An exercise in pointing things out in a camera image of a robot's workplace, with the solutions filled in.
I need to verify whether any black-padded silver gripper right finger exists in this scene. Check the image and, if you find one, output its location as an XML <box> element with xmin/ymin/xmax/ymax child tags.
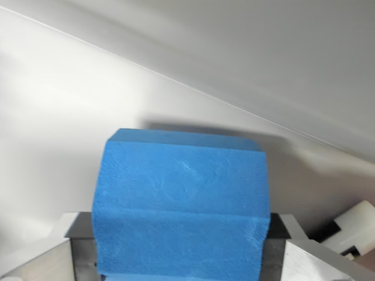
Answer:
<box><xmin>258</xmin><ymin>213</ymin><xmax>375</xmax><ymax>281</ymax></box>

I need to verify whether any black-padded silver gripper left finger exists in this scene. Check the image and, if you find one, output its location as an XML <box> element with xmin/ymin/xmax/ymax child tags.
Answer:
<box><xmin>10</xmin><ymin>211</ymin><xmax>102</xmax><ymax>281</ymax></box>

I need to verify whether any blue foam block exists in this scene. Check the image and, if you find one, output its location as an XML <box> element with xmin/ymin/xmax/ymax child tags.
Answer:
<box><xmin>91</xmin><ymin>128</ymin><xmax>272</xmax><ymax>281</ymax></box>

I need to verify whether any grey plastic bin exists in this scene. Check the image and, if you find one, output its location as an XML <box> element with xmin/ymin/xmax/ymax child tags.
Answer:
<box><xmin>0</xmin><ymin>0</ymin><xmax>375</xmax><ymax>281</ymax></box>

